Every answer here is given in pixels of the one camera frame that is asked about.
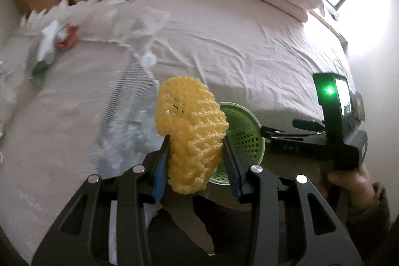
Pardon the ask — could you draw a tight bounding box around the person's right hand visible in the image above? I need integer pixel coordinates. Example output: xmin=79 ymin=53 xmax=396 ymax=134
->
xmin=318 ymin=165 xmax=375 ymax=211

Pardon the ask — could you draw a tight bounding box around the person's right forearm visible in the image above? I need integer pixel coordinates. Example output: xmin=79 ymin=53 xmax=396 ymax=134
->
xmin=346 ymin=181 xmax=392 ymax=243

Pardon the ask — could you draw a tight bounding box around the white and green packet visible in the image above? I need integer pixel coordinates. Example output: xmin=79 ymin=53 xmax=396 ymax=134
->
xmin=29 ymin=20 xmax=67 ymax=81

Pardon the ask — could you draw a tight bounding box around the red wrapper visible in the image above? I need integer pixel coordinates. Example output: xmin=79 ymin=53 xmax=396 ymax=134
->
xmin=56 ymin=26 xmax=79 ymax=49

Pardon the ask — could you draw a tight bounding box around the green perforated plastic basket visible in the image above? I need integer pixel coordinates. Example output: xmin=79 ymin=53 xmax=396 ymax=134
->
xmin=207 ymin=102 xmax=266 ymax=186

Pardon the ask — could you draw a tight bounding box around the clear plastic bag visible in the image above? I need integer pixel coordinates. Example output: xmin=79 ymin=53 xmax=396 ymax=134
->
xmin=73 ymin=0 xmax=173 ymax=50

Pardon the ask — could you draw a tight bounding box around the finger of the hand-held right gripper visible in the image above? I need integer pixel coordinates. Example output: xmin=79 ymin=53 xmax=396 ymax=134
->
xmin=292 ymin=118 xmax=326 ymax=133
xmin=260 ymin=126 xmax=325 ymax=141

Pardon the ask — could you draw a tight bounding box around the white lace cloth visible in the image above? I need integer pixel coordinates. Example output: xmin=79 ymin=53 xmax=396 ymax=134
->
xmin=0 ymin=0 xmax=175 ymax=265

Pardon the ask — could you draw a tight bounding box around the yellow foam fruit net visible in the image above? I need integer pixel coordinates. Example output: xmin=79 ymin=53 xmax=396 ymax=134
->
xmin=155 ymin=76 xmax=230 ymax=194

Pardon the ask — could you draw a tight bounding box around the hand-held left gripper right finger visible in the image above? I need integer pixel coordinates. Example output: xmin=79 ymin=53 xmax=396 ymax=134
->
xmin=222 ymin=137 xmax=364 ymax=266

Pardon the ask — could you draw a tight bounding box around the bed with white sheet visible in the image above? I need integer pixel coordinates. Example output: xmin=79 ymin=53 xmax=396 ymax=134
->
xmin=125 ymin=0 xmax=359 ymax=129

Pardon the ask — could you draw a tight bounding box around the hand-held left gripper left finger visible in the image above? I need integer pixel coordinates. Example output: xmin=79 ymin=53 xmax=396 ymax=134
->
xmin=31 ymin=134 xmax=172 ymax=266

